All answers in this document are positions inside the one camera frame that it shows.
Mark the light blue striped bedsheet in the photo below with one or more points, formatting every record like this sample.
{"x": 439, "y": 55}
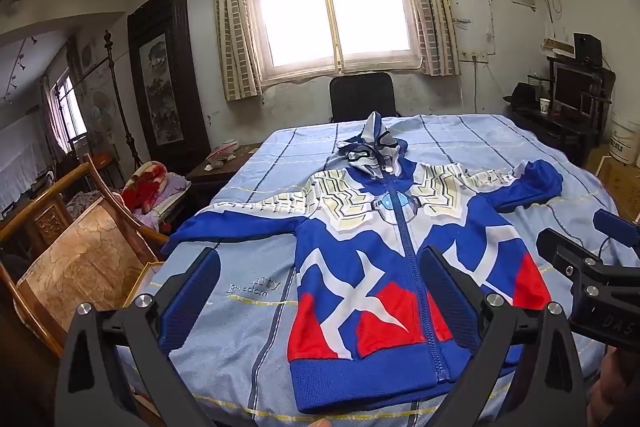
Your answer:
{"x": 250, "y": 187}

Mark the black computer monitor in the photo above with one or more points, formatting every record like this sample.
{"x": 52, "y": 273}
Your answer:
{"x": 572, "y": 89}

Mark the carved wooden armchair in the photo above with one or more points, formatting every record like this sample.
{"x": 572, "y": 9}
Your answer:
{"x": 85, "y": 257}

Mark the white paper cup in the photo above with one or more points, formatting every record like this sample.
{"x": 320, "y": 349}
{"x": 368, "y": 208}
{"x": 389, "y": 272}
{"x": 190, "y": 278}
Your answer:
{"x": 545, "y": 107}

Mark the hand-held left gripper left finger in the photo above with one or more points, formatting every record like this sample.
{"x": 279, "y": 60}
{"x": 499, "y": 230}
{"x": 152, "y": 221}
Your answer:
{"x": 192, "y": 297}

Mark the dark wooden side table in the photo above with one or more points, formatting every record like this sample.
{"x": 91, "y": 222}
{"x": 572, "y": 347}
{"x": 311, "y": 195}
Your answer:
{"x": 220, "y": 177}

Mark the black speaker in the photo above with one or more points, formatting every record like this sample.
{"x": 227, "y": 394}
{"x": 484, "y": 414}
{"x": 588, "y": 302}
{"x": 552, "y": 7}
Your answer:
{"x": 587, "y": 48}

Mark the red patterned blanket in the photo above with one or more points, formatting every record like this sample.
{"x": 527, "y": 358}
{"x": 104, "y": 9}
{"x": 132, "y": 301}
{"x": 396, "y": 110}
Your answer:
{"x": 145, "y": 187}

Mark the black office chair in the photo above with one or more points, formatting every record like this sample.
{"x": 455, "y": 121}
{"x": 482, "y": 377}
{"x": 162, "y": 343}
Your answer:
{"x": 364, "y": 97}

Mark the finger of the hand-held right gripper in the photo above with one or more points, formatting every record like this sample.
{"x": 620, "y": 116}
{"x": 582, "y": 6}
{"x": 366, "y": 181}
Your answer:
{"x": 617, "y": 229}
{"x": 562, "y": 249}

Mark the dark wooden coat stand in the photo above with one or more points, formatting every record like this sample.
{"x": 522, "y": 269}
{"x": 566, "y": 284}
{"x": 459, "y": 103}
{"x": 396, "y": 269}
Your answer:
{"x": 119, "y": 102}

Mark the white wall socket strip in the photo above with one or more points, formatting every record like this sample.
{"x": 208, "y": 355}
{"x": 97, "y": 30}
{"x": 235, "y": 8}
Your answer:
{"x": 475, "y": 57}

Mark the white framed window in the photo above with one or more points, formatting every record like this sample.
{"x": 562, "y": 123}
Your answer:
{"x": 332, "y": 2}

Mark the black computer desk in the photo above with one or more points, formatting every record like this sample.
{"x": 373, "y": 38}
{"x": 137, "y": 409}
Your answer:
{"x": 555, "y": 132}

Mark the blue red white hooded jacket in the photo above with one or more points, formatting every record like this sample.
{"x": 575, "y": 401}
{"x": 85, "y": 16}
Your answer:
{"x": 350, "y": 217}

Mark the white plastic bucket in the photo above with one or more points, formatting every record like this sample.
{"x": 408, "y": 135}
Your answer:
{"x": 625, "y": 137}

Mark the person's right hand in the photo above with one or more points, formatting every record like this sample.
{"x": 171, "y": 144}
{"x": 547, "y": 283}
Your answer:
{"x": 617, "y": 392}

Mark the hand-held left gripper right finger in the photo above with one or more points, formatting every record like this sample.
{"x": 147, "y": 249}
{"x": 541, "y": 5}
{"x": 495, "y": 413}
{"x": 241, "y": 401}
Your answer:
{"x": 450, "y": 297}

